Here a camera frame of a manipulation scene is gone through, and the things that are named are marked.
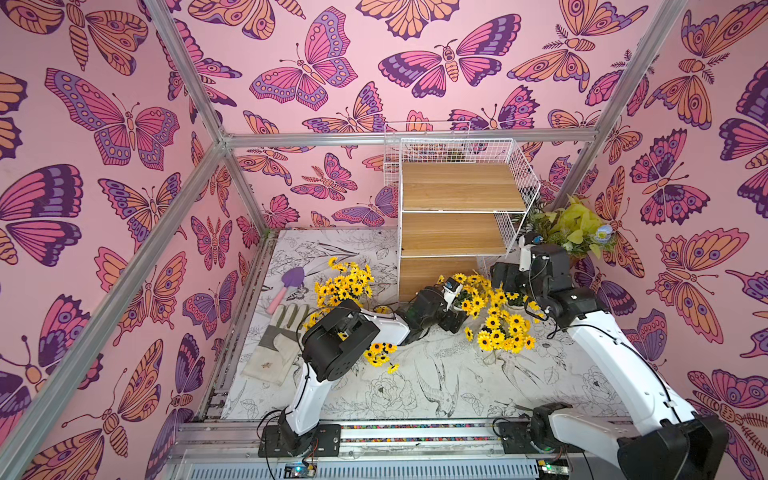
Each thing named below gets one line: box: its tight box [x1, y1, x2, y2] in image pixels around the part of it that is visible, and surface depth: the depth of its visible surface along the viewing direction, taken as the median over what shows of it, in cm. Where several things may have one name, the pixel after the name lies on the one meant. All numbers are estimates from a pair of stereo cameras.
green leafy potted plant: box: [528, 194, 615, 260], surface depth 90 cm
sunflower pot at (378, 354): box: [363, 342, 400, 374], surface depth 77 cm
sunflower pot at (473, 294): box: [453, 274, 492, 319], surface depth 85 cm
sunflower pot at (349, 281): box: [310, 257, 375, 323], surface depth 91 cm
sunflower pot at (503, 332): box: [464, 306, 537, 354], surface depth 79 cm
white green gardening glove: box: [242, 303, 310, 386], surface depth 90 cm
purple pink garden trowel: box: [266, 267, 305, 315], surface depth 105 cm
